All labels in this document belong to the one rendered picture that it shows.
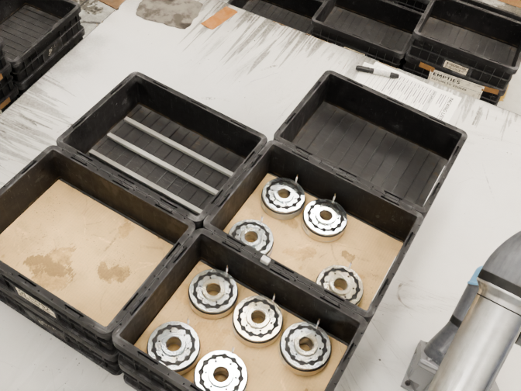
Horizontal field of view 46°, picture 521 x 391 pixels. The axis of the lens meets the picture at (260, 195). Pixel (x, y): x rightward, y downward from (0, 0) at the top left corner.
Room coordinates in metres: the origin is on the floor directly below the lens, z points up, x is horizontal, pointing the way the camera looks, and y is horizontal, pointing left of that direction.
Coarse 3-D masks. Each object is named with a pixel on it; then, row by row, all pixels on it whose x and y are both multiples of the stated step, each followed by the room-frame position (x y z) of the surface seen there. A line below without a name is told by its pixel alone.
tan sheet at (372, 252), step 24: (240, 216) 0.81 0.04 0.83; (264, 216) 0.82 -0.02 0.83; (288, 240) 0.77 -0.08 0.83; (312, 240) 0.78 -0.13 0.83; (336, 240) 0.78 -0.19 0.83; (360, 240) 0.79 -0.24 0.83; (384, 240) 0.80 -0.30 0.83; (288, 264) 0.70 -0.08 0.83; (312, 264) 0.71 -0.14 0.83; (336, 264) 0.72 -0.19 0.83; (360, 264) 0.73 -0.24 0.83; (384, 264) 0.74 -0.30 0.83; (336, 288) 0.66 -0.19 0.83
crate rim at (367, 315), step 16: (272, 144) 0.96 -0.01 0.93; (256, 160) 0.91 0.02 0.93; (304, 160) 0.93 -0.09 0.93; (240, 176) 0.85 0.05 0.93; (336, 176) 0.89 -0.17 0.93; (368, 192) 0.86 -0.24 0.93; (400, 208) 0.83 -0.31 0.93; (208, 224) 0.71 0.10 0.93; (416, 224) 0.79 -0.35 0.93; (256, 256) 0.65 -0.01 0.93; (400, 256) 0.70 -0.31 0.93; (288, 272) 0.62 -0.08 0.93; (320, 288) 0.60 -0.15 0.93; (384, 288) 0.62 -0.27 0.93; (352, 304) 0.57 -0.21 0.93; (368, 320) 0.55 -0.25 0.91
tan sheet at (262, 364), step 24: (240, 288) 0.63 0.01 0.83; (168, 312) 0.55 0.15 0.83; (192, 312) 0.56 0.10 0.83; (144, 336) 0.49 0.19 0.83; (216, 336) 0.51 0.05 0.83; (264, 360) 0.48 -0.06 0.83; (336, 360) 0.50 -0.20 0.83; (264, 384) 0.43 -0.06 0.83; (288, 384) 0.43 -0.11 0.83; (312, 384) 0.44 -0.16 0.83
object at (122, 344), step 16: (192, 240) 0.67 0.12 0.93; (224, 240) 0.68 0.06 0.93; (176, 256) 0.62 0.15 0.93; (240, 256) 0.65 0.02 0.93; (160, 272) 0.58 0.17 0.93; (272, 272) 0.62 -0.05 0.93; (304, 288) 0.59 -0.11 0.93; (144, 304) 0.51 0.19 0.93; (336, 304) 0.57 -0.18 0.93; (128, 320) 0.47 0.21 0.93; (112, 336) 0.44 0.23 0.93; (128, 352) 0.41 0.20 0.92; (144, 352) 0.42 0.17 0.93; (352, 352) 0.47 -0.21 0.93; (160, 368) 0.39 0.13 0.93; (336, 368) 0.44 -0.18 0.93; (176, 384) 0.37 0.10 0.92; (192, 384) 0.37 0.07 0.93; (336, 384) 0.41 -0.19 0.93
